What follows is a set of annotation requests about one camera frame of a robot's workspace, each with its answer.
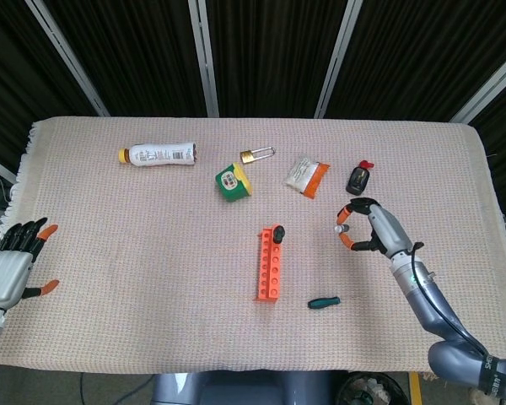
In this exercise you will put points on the white orange snack packet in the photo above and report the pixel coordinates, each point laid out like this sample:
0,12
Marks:
303,175

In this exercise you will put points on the stubby green black screwdriver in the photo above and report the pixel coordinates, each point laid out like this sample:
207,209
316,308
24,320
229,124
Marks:
322,303

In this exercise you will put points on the orange screwdriver holder rack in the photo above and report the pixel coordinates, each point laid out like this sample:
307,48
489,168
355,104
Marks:
270,270

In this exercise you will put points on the small black bottle red cap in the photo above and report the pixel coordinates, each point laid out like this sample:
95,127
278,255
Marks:
357,180

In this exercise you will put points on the beige woven tablecloth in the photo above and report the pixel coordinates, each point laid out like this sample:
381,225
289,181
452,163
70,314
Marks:
152,253

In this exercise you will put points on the silver metal precision screwdriver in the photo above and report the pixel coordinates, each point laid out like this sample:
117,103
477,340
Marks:
337,229

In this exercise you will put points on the brass padlock long shackle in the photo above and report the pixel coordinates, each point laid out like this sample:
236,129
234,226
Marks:
247,157

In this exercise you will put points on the green box yellow lid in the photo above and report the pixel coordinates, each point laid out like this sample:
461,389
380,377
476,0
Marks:
232,183

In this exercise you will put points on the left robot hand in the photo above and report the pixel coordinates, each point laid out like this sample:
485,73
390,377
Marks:
4,278

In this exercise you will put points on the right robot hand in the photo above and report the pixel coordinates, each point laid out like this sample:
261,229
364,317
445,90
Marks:
390,232

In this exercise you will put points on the black waste bin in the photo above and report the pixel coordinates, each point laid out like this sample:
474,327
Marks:
373,390

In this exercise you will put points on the white bottle yellow cap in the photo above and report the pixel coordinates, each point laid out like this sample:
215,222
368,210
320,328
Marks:
160,154

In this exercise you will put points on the slim green black screwdriver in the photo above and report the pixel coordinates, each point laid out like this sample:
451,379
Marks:
279,233

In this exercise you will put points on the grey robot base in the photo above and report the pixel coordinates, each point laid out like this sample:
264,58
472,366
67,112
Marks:
244,390

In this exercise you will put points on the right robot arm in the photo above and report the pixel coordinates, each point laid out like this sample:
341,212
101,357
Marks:
447,354

